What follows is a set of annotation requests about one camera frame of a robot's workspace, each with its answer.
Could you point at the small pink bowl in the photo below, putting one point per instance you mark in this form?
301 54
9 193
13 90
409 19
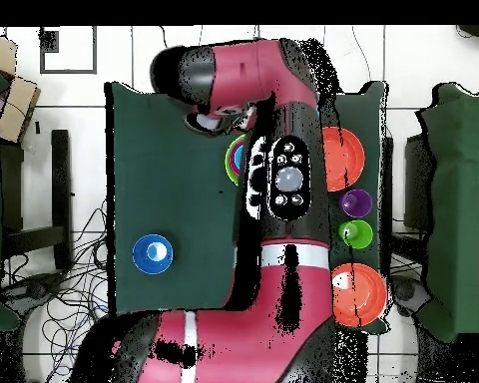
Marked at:
233 159

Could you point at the black box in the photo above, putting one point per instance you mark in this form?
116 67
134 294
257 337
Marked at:
417 183

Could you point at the black chair frame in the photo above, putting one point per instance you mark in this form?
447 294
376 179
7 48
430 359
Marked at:
60 179

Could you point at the dark green table cloth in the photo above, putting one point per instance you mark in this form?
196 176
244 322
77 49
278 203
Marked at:
163 179

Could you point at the purple cup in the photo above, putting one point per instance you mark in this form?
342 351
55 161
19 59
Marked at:
357 203

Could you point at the large green bowl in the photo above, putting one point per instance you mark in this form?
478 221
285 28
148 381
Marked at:
228 163

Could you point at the black square floor frame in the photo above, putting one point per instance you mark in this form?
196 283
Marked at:
50 40

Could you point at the light blue cup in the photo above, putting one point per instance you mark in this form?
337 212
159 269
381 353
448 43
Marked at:
239 157

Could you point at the large orange bowl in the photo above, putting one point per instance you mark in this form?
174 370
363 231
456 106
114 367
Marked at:
351 159
363 295

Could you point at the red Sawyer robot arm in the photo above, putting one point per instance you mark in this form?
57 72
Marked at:
243 319

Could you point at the green cup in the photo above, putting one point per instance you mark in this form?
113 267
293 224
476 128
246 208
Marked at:
361 235

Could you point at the small dark blue bowl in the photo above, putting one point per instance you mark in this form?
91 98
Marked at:
141 255

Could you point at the grey stand foot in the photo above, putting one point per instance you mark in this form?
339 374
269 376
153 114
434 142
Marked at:
407 293
32 289

